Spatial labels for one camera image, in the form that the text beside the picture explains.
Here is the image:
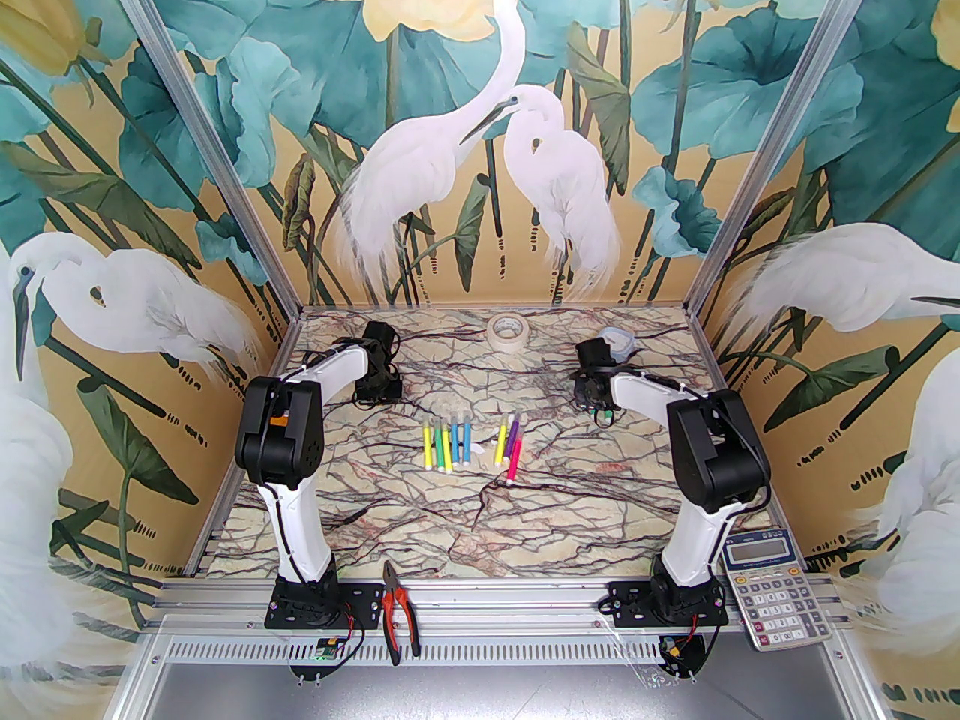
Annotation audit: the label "white masking tape roll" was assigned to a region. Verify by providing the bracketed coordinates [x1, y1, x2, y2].
[487, 313, 532, 350]

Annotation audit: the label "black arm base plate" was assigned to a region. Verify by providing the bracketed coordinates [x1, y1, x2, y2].
[266, 580, 383, 632]
[606, 580, 730, 630]

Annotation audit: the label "aluminium frame post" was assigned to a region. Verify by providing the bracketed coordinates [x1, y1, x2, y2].
[101, 0, 305, 309]
[686, 0, 893, 313]

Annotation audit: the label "aluminium front rail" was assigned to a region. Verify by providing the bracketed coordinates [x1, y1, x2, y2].
[154, 577, 852, 635]

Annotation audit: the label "red handled pliers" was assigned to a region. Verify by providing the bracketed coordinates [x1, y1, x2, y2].
[381, 560, 422, 666]

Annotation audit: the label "perforated metal panel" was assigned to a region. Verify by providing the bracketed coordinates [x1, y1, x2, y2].
[112, 631, 890, 720]

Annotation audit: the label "grey desk calculator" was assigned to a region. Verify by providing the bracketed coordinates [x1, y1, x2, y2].
[721, 529, 832, 652]

